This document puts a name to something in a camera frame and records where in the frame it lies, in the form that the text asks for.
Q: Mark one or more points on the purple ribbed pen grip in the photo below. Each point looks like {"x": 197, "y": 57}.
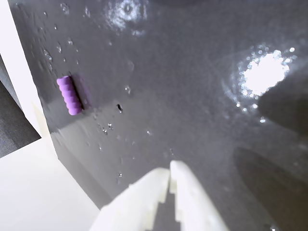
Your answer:
{"x": 69, "y": 96}

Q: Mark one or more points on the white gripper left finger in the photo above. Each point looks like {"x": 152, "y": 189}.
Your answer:
{"x": 137, "y": 199}

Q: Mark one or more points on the black table mat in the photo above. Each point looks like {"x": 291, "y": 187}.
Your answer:
{"x": 168, "y": 96}

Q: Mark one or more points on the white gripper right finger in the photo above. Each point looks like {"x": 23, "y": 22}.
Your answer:
{"x": 192, "y": 202}

